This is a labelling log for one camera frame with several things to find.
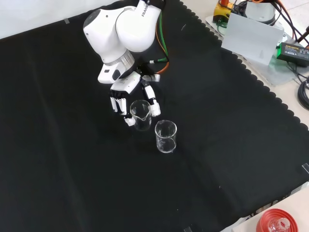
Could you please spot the black power adapter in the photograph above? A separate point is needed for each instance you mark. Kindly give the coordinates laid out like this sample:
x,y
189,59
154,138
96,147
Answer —
x,y
293,52

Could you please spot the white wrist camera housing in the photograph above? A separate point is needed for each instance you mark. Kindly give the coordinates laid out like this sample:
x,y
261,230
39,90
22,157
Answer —
x,y
107,73

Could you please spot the grey tape strip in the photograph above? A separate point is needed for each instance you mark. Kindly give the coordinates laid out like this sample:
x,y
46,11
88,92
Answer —
x,y
188,229
66,21
305,168

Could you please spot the red ribbed round holder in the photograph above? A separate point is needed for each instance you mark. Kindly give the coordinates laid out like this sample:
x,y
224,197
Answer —
x,y
265,220

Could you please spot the black bench cloth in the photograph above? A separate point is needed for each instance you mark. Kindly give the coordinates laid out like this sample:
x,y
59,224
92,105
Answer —
x,y
72,157

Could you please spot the pale board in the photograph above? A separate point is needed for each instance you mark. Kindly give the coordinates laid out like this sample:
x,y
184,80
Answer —
x,y
248,41

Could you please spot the small clear glass piece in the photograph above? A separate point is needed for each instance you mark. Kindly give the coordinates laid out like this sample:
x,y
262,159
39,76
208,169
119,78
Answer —
x,y
280,225

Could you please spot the grey metal base plate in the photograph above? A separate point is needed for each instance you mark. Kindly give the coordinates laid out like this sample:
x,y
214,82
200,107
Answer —
x,y
280,72

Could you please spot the clear glass beaker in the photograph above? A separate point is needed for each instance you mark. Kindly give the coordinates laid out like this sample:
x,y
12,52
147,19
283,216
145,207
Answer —
x,y
166,145
143,123

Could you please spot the yellow stop button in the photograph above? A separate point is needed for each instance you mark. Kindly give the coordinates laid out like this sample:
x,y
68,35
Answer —
x,y
220,14

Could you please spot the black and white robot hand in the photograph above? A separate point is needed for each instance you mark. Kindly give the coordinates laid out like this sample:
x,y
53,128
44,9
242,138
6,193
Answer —
x,y
126,83

